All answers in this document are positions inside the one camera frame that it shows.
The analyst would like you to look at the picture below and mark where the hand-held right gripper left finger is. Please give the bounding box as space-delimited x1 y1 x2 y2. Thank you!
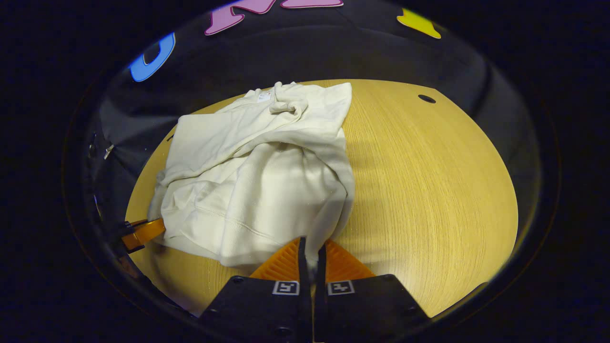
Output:
198 237 313 343

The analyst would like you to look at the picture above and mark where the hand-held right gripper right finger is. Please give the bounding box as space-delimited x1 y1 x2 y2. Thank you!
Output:
315 238 432 343

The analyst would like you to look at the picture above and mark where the white sweatshirt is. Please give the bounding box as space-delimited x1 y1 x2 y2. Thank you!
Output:
148 81 356 282

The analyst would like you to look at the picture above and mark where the black backdrop cloth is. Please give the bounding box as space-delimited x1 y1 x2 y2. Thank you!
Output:
88 0 539 229

